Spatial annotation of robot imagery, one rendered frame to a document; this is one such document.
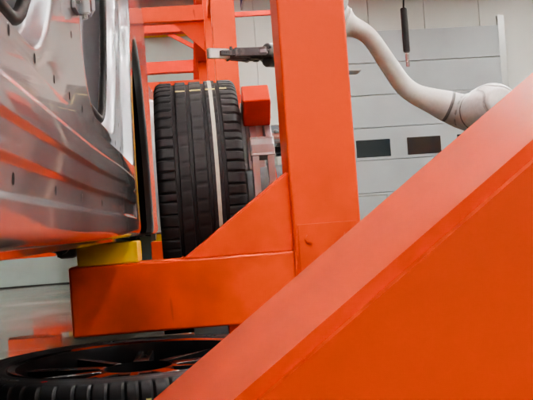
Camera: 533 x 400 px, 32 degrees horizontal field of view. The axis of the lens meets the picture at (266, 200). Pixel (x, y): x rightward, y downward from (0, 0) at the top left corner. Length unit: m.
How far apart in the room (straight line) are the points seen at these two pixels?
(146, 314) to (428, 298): 1.93
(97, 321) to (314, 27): 0.84
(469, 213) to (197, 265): 1.91
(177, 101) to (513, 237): 2.34
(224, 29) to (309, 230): 4.42
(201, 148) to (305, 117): 0.39
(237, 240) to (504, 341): 1.93
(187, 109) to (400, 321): 2.32
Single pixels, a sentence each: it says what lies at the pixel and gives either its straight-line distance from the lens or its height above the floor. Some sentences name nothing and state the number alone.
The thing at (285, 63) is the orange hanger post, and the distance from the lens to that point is 2.20.
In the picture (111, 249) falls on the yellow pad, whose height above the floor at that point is 0.71.
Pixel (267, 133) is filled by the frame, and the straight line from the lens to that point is 2.55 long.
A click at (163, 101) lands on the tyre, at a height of 1.10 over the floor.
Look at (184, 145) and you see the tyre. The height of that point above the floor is 0.97.
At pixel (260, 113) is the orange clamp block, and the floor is 1.05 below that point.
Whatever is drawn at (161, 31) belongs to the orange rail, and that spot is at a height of 3.24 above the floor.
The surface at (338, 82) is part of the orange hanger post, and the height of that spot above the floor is 1.07.
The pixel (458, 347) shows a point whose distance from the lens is 0.25.
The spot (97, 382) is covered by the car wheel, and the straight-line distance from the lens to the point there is 1.61.
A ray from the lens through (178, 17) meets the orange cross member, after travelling 8.51.
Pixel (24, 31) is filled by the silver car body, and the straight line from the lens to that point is 1.13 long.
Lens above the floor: 0.75
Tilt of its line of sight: 1 degrees up
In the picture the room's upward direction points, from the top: 4 degrees counter-clockwise
